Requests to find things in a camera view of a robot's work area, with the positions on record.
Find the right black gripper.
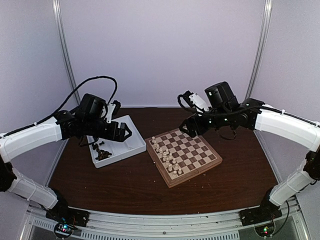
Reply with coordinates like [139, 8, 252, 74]
[179, 106, 231, 138]

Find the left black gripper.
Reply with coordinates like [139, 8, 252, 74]
[83, 117, 132, 142]

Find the white chess pawn corner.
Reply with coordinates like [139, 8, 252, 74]
[173, 170, 178, 178]

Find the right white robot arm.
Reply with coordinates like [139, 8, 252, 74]
[177, 81, 320, 221]

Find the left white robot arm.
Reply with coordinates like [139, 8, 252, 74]
[0, 93, 132, 222]

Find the wooden chess board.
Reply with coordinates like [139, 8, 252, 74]
[145, 128, 223, 188]

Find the pile of dark chess pieces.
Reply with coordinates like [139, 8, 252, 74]
[92, 141, 112, 161]

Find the left control circuit board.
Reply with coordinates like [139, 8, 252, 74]
[53, 223, 74, 239]

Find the control circuit board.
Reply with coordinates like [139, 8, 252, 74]
[53, 223, 74, 239]
[255, 225, 275, 238]

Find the right control circuit board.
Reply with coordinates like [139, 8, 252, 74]
[255, 225, 275, 238]

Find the white plastic divided tray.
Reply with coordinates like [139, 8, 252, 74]
[89, 115, 147, 169]

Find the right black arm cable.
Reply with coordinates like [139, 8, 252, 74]
[177, 93, 261, 141]

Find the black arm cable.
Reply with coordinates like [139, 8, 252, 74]
[0, 76, 118, 137]
[177, 93, 261, 141]

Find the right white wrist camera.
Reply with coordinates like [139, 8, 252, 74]
[182, 90, 209, 113]

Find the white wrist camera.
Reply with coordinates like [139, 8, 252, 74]
[182, 90, 209, 113]
[101, 100, 121, 124]

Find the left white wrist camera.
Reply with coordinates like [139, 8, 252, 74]
[101, 100, 121, 124]

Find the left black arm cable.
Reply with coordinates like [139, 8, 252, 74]
[0, 76, 118, 137]

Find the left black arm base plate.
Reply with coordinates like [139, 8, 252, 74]
[45, 204, 90, 227]

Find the aluminium front rail frame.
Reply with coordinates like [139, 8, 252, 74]
[17, 197, 312, 240]

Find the right aluminium corner post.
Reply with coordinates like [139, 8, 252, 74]
[244, 0, 273, 100]

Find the aluminium corner post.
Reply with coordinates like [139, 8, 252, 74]
[52, 0, 77, 90]
[244, 0, 273, 100]

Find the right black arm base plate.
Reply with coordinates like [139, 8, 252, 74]
[239, 206, 283, 226]

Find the left aluminium corner post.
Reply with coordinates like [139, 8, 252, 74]
[52, 0, 77, 90]

